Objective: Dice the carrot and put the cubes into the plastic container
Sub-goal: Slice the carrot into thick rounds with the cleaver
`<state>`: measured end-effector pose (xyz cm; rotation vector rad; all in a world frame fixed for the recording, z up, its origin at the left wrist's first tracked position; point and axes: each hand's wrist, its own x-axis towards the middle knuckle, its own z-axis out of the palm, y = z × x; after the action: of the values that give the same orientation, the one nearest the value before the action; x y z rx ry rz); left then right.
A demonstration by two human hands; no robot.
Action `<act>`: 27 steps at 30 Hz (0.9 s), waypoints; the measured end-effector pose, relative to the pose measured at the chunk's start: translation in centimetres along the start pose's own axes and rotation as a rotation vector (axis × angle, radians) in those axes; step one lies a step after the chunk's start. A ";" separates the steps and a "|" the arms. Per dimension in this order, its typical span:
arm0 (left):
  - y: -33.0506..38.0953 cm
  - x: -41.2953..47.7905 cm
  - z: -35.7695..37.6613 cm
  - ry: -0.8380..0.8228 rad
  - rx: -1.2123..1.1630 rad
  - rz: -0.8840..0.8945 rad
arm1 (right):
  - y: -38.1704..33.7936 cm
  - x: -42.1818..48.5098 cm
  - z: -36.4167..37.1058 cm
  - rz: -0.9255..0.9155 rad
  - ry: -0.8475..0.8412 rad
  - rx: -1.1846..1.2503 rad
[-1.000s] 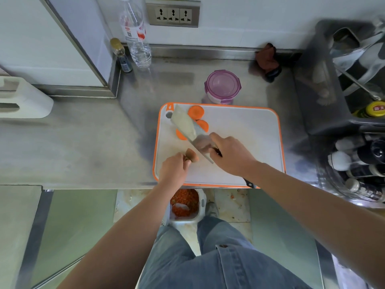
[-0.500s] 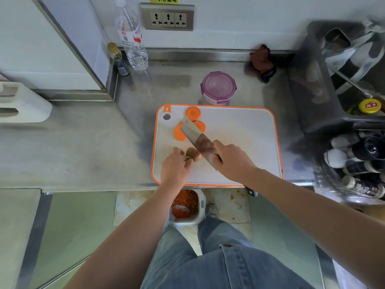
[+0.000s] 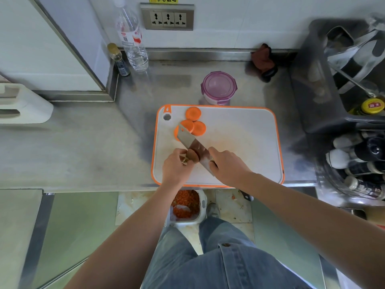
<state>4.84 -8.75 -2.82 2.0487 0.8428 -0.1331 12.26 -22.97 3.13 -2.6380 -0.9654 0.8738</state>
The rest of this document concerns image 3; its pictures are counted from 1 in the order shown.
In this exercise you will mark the person's left hand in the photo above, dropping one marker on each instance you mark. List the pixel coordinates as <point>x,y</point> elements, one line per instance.
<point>174,170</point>

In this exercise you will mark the person's right hand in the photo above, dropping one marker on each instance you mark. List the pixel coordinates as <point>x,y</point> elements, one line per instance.
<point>230,168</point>

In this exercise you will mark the orange carrot chunk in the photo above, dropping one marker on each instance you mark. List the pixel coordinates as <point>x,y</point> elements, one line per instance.
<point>192,155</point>

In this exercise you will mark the round carrot slice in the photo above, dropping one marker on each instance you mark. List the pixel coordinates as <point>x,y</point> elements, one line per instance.
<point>188,124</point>
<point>193,113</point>
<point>199,128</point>
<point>176,132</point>

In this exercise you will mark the purple lidded container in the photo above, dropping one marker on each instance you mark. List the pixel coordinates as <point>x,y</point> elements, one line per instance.
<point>219,85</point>

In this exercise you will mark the person's left forearm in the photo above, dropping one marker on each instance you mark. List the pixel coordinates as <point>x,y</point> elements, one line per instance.
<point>129,243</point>

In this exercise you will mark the person's right forearm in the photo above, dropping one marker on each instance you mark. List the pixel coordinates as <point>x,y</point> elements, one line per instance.
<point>315,225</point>

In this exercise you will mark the white orange-rimmed cutting board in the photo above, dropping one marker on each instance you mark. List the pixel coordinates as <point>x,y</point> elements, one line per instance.
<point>246,141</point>

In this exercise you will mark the white waste bin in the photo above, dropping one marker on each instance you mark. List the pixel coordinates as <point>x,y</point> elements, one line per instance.
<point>204,204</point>

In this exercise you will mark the grey right shoe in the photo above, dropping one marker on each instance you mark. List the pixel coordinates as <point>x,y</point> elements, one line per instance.
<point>213,211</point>

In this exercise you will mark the blue denim trousers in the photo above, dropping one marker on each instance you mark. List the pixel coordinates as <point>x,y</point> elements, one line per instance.
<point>171,258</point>

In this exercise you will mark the pale green cabinet front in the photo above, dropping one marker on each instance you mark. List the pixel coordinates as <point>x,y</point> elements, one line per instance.
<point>75,228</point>
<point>285,243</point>

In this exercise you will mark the blue denim shirt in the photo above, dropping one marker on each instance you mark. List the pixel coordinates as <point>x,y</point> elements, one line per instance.
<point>249,267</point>

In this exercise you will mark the group of seasoning bottles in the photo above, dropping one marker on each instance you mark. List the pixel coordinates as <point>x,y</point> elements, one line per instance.
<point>338,157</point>

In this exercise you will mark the dark red cloth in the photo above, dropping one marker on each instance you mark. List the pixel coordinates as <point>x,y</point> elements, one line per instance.
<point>263,61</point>

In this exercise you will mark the small gold-capped bottle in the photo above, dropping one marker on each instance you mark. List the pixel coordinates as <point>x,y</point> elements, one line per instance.
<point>122,67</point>

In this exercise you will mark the clear plastic water bottle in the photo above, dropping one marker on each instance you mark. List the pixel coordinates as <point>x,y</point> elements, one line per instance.
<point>136,57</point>

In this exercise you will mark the yellow-capped sauce bottle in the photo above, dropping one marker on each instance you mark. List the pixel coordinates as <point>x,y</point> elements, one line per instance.
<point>373,105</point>

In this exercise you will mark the white and black bag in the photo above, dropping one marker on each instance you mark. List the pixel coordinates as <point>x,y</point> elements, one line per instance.
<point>355,54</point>

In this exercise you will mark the grey wall socket panel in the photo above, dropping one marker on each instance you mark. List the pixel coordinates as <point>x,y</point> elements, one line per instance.
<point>168,19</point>

